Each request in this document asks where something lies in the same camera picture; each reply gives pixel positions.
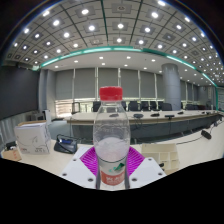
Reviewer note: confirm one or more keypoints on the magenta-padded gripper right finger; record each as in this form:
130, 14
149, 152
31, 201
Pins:
135, 160

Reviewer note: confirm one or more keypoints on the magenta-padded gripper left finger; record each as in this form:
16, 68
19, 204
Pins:
89, 161

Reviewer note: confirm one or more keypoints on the clear red-capped water bottle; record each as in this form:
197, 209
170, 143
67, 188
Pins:
111, 133

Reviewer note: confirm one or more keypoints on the black pouch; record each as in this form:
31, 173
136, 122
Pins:
66, 145

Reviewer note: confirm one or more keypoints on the long curved conference desk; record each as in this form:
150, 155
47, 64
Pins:
150, 128

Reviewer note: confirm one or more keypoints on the black office chairs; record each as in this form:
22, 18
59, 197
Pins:
145, 106

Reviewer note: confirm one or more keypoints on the white cardboard carton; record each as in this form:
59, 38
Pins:
31, 138

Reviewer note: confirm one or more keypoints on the black box device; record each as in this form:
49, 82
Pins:
10, 145

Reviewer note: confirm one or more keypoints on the round ceiling lights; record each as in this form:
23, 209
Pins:
91, 27

